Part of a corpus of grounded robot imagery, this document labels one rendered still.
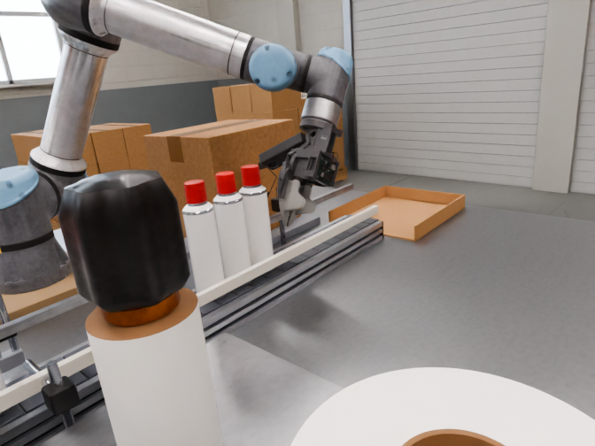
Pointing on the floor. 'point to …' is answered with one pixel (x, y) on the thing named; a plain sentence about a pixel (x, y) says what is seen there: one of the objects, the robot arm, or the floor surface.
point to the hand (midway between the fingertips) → (284, 219)
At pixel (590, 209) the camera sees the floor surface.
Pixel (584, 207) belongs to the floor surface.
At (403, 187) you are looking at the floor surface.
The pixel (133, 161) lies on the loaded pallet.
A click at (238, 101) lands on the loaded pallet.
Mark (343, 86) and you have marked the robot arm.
